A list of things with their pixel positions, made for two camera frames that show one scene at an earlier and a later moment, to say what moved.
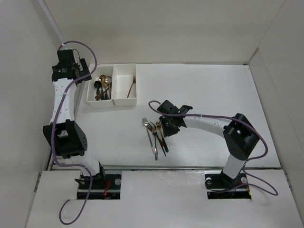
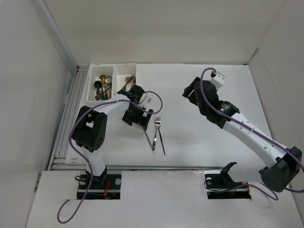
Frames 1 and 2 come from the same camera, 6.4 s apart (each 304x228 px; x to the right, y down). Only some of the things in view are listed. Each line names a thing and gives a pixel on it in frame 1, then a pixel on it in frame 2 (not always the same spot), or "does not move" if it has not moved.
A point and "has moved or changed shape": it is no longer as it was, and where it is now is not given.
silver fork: (155, 132) has moved or changed shape
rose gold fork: (134, 81) has moved or changed shape
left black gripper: (84, 72) → (140, 120)
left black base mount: (109, 188) does not move
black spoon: (97, 84) does not move
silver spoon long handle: (108, 80) does not move
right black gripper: (167, 131) → (188, 90)
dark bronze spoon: (99, 96) does not move
